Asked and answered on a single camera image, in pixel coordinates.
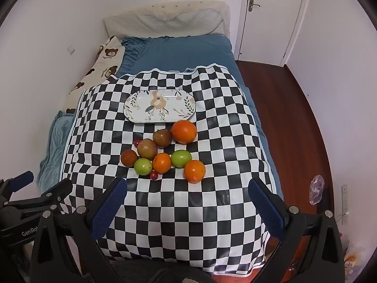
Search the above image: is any small orange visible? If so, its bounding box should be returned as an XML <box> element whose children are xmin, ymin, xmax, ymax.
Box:
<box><xmin>152</xmin><ymin>153</ymin><xmax>172</xmax><ymax>174</ymax></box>

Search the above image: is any floral oval ceramic plate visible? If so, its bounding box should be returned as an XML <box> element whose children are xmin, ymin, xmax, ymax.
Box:
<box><xmin>123</xmin><ymin>89</ymin><xmax>197</xmax><ymax>123</ymax></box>

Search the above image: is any green jujube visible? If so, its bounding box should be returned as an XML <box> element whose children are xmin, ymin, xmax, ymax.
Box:
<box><xmin>171</xmin><ymin>150</ymin><xmax>193</xmax><ymax>168</ymax></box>
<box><xmin>134</xmin><ymin>158</ymin><xmax>153</xmax><ymax>176</ymax></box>

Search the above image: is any white door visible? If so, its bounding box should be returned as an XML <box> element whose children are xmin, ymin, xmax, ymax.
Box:
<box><xmin>236</xmin><ymin>0</ymin><xmax>313</xmax><ymax>67</ymax></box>

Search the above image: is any medium orange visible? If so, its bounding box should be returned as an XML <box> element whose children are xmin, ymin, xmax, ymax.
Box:
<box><xmin>184</xmin><ymin>160</ymin><xmax>206</xmax><ymax>183</ymax></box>

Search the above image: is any white quilted pillow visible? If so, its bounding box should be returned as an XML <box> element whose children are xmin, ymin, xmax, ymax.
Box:
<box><xmin>103</xmin><ymin>0</ymin><xmax>231</xmax><ymax>39</ymax></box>

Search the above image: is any bear print blanket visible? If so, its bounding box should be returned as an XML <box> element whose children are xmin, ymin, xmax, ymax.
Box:
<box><xmin>65</xmin><ymin>35</ymin><xmax>127</xmax><ymax>114</ymax></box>

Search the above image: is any dark red-green apple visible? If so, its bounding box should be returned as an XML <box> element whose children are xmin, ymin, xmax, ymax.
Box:
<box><xmin>152</xmin><ymin>129</ymin><xmax>173</xmax><ymax>148</ymax></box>

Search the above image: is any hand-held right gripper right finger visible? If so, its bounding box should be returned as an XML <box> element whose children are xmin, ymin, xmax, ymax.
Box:
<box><xmin>248</xmin><ymin>178</ymin><xmax>346</xmax><ymax>283</ymax></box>

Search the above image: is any dark reddish orange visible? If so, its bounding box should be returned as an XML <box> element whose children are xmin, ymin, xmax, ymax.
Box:
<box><xmin>120</xmin><ymin>149</ymin><xmax>138</xmax><ymax>167</ymax></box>

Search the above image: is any black-white checkered cloth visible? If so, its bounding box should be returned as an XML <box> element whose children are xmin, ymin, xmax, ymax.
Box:
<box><xmin>60</xmin><ymin>64</ymin><xmax>284</xmax><ymax>273</ymax></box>

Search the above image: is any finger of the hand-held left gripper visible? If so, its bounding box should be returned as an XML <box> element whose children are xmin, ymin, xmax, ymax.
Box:
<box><xmin>4</xmin><ymin>178</ymin><xmax>74</xmax><ymax>214</ymax></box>
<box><xmin>0</xmin><ymin>170</ymin><xmax>35</xmax><ymax>202</ymax></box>

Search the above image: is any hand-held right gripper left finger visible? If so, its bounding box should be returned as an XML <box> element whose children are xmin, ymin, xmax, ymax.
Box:
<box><xmin>30</xmin><ymin>177</ymin><xmax>128</xmax><ymax>283</ymax></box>

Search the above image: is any clear plastic bag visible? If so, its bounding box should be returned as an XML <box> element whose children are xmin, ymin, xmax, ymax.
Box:
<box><xmin>309</xmin><ymin>175</ymin><xmax>325</xmax><ymax>206</ymax></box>

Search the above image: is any blue bed sheet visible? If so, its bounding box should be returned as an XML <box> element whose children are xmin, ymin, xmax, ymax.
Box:
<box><xmin>37</xmin><ymin>33</ymin><xmax>285</xmax><ymax>201</ymax></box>

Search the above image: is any white wall socket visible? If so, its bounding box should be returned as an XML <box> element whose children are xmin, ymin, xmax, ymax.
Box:
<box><xmin>341</xmin><ymin>184</ymin><xmax>350</xmax><ymax>225</ymax></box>

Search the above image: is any large orange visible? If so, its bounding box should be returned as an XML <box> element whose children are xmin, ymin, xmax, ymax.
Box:
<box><xmin>171</xmin><ymin>120</ymin><xmax>197</xmax><ymax>145</ymax></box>

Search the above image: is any red-yellow apple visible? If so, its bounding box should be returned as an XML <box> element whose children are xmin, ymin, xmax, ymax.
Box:
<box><xmin>137</xmin><ymin>138</ymin><xmax>158</xmax><ymax>160</ymax></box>

